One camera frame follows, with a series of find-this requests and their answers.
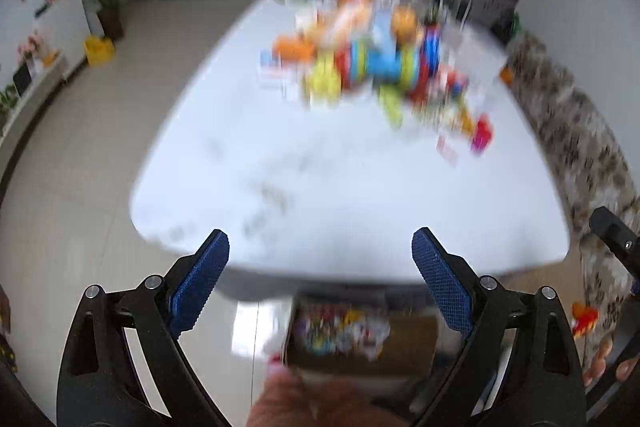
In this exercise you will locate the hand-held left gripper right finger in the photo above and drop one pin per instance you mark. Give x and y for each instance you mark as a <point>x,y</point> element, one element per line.
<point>442,282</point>

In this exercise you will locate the pink fluffy pants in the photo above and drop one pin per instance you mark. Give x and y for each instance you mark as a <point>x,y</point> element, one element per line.
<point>320,402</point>

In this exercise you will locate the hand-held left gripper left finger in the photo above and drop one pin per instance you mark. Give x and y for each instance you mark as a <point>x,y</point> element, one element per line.
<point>200,282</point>

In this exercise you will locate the heap of colourful toys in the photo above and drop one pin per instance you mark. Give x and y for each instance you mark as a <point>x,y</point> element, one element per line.
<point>380,52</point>

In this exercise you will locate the brown cardboard box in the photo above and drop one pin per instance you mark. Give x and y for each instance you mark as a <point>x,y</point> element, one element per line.
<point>410,342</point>

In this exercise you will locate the pink flower bunch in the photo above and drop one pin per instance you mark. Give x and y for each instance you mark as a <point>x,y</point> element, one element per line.
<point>30,47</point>

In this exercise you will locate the person's right hand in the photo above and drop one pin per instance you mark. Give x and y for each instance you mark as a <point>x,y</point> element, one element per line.
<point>607,359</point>

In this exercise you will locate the white low cabinet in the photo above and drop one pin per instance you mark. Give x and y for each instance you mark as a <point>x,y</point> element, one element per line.
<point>35,82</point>

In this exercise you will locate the white oval table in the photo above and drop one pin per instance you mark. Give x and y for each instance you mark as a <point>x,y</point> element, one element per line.
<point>350,207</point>

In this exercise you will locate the yellow plastic bucket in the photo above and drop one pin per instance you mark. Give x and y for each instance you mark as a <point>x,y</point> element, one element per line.
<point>100,51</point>

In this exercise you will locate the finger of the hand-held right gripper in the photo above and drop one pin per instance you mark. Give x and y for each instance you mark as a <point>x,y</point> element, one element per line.
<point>615,237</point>

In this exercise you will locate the red orange toy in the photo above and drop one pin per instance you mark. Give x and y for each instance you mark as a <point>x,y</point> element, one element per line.
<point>585,319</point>

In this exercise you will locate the pile of colourful small scraps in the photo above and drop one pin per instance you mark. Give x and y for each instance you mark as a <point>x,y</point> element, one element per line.
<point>340,332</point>

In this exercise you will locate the brown floral sofa cover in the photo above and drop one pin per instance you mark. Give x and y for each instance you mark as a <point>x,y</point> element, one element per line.
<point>590,147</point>

